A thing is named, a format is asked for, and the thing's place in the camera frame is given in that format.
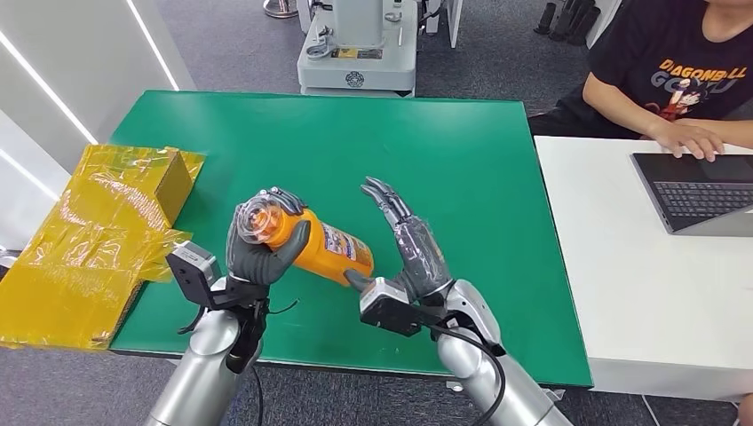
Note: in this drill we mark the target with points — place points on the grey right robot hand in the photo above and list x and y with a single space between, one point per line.
420 253

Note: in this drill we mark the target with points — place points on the orange bottle with clear cap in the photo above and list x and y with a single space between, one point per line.
335 250

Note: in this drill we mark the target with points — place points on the grey machine base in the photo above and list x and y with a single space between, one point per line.
359 59

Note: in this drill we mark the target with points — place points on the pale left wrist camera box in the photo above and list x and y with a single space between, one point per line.
191 270

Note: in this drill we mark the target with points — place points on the black objects on floor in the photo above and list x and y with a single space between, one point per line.
567 23

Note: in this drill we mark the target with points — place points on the chrome stand base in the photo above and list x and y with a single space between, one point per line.
281 9

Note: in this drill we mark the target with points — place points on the yellow tape-wrapped cardboard box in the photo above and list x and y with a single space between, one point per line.
82 258

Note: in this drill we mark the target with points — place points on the person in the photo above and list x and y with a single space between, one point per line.
641 64

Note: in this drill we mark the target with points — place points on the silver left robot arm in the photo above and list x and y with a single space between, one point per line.
200 376

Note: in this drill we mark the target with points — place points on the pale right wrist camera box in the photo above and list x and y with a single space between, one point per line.
388 306

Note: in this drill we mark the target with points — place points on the dark grey laptop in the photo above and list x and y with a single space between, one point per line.
694 194

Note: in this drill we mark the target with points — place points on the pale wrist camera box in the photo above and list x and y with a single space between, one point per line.
388 306
191 270

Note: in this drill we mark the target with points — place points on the white table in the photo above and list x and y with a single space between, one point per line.
635 294

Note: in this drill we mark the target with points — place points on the person's right hand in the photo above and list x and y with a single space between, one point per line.
685 140

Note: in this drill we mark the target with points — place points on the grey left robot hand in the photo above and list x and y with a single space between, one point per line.
259 264

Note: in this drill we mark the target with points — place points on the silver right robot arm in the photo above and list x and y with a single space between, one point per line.
517 400

